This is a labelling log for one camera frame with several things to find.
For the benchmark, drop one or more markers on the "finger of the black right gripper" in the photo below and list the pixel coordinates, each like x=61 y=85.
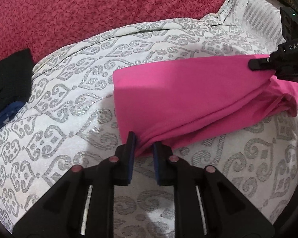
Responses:
x=259 y=63

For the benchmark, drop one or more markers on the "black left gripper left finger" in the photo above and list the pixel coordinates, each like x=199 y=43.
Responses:
x=80 y=203

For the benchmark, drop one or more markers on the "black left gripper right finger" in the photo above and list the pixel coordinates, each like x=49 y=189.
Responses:
x=206 y=203

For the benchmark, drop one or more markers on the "pink pants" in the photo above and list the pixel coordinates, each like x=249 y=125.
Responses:
x=185 y=101

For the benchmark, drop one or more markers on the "black clothing pile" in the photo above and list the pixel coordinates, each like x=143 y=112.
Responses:
x=16 y=78

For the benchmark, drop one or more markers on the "white grey patterned bedsheet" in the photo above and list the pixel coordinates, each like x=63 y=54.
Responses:
x=70 y=119

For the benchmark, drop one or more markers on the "blue patterned garment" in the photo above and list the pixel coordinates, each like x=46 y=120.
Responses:
x=8 y=113

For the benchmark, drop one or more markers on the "red fuzzy blanket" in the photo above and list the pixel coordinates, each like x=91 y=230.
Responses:
x=44 y=26

